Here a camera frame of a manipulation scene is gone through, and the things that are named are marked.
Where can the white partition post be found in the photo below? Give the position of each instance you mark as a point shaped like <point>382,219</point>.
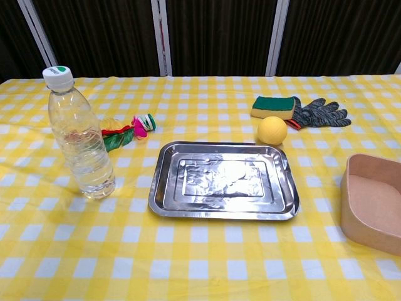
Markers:
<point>161,37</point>
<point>399,69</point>
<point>277,37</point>
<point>37,34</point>

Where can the transparent plastic water bottle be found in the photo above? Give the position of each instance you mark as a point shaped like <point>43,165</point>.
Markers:
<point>82,141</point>

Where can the yellow ball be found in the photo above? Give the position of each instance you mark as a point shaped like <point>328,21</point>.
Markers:
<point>272,130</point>

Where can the colourful feather shuttlecock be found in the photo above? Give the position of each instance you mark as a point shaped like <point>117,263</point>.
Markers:
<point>142,125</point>

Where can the tan paper box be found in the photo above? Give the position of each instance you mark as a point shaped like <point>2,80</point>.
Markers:
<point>372,203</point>

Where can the rectangular metal tray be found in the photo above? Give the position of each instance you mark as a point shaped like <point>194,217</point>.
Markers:
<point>224,182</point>

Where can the grey knit work glove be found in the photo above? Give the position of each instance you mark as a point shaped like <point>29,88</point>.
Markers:
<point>319,116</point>

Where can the yellow checkered tablecloth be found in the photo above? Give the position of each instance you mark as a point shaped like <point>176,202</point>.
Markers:
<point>188,257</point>

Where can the green and yellow sponge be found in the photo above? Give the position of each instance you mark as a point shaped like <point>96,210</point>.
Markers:
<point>274,105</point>

